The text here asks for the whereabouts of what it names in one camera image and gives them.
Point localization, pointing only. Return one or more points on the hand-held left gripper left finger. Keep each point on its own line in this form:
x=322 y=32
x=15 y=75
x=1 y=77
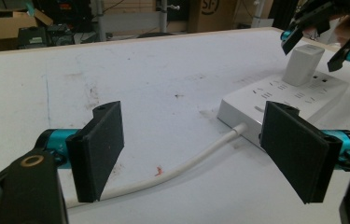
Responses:
x=96 y=149

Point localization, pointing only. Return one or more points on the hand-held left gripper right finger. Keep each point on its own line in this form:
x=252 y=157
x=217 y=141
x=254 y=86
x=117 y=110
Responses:
x=297 y=149

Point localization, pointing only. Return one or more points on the white charger adapter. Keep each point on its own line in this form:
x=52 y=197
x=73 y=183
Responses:
x=303 y=67

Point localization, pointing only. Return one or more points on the white power strip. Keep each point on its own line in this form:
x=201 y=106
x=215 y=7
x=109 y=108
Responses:
x=250 y=104

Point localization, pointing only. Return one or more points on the cardboard box with black logo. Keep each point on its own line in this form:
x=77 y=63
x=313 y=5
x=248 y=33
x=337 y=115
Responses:
x=214 y=15

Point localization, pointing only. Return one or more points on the white desk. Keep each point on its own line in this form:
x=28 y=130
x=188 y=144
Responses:
x=162 y=18

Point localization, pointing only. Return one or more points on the plain cardboard box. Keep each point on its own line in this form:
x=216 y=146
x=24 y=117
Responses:
x=4 y=28

